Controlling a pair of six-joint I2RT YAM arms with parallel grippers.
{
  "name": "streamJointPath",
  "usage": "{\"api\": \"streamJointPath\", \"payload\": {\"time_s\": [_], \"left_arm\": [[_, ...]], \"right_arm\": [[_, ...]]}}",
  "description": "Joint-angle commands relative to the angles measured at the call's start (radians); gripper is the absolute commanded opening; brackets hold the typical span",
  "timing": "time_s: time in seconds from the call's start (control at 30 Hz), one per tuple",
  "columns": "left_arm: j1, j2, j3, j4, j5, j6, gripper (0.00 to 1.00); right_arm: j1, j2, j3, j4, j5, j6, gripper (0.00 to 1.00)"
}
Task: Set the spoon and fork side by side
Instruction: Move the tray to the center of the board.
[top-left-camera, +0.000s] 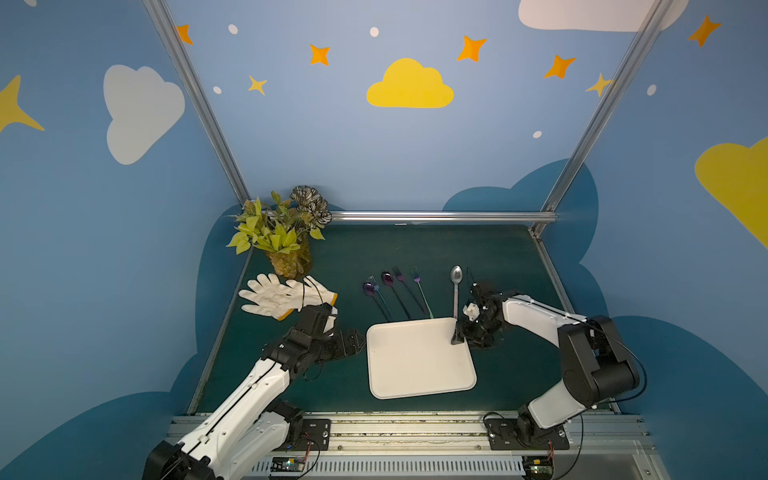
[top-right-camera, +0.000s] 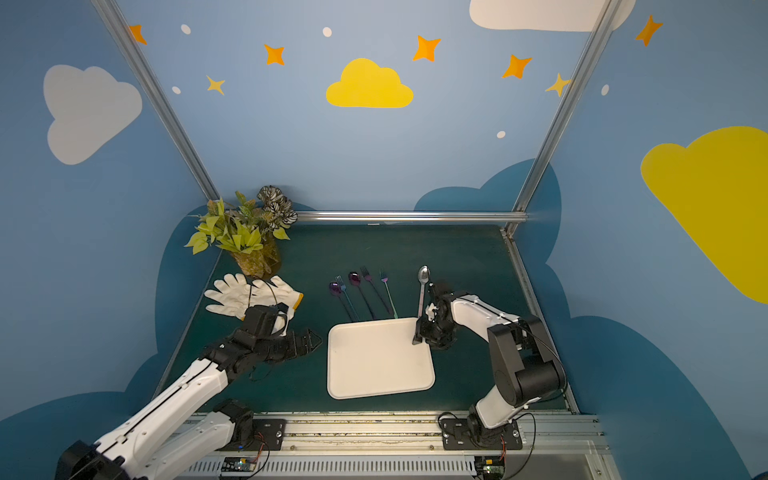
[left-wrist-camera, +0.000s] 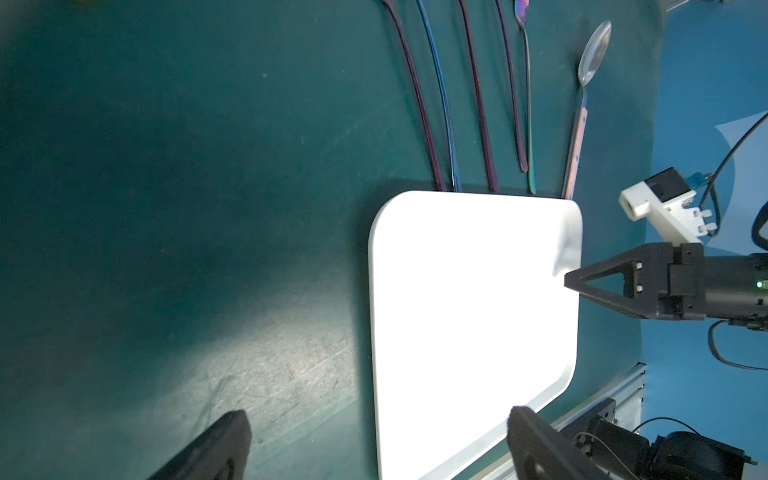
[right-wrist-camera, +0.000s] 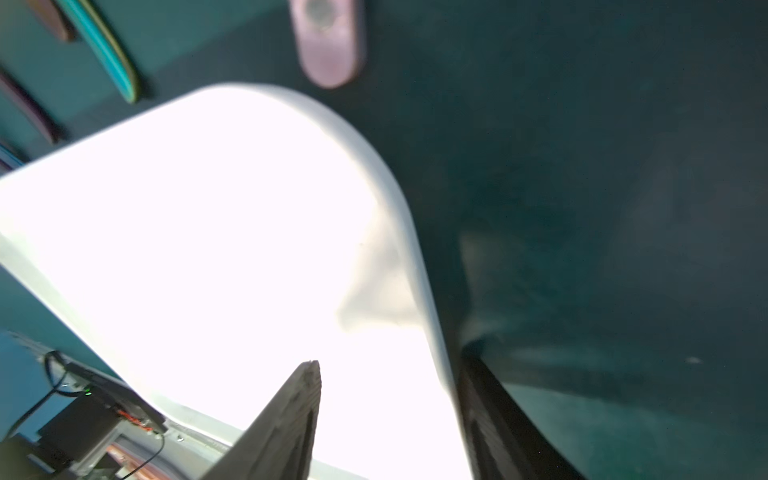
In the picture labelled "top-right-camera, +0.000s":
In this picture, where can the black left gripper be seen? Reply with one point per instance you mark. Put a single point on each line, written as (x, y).
(287, 344)

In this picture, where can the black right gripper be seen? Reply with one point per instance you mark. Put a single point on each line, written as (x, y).
(432, 324)

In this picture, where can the silver spoon pink handle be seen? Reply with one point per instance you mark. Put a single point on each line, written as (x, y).
(423, 278)

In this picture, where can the rainbow iridescent fork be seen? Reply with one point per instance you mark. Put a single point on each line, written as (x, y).
(385, 280)

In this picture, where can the purple spoon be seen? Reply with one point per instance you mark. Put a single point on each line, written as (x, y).
(335, 290)
(356, 280)

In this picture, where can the purple fork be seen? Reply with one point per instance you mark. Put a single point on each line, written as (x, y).
(366, 275)

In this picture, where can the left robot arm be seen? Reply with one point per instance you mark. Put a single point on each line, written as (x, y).
(143, 447)

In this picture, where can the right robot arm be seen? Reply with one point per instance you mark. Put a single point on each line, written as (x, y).
(524, 365)

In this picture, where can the blue iridescent fork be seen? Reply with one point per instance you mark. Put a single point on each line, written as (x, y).
(343, 288)

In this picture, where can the white knit glove yellow cuff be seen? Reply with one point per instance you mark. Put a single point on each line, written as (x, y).
(275, 291)

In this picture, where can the white plastic tray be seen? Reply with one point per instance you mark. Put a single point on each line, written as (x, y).
(377, 358)

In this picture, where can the glass vase with green plant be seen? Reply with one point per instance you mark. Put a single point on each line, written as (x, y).
(249, 230)

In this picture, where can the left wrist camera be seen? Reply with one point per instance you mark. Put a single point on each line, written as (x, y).
(266, 321)

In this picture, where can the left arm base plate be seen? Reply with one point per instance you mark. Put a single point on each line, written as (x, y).
(261, 433)

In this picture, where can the left side table rail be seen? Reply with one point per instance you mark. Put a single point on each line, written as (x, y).
(182, 280)

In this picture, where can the table rail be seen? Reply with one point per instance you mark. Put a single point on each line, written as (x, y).
(535, 308)
(182, 280)

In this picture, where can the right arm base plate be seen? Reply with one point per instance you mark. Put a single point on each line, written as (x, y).
(464, 434)

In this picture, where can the aluminium back frame rail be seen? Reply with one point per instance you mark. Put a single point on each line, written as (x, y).
(416, 217)

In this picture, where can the right side table rail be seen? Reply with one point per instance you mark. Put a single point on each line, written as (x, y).
(535, 308)

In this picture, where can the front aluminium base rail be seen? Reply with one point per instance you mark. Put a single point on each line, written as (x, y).
(408, 445)

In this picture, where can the left aluminium frame post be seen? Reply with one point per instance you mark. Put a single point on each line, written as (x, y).
(114, 20)

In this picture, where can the aluminium frame post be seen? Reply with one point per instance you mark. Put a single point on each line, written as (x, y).
(114, 20)
(586, 65)

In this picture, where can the right aluminium frame post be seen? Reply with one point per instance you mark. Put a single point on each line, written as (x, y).
(586, 65)

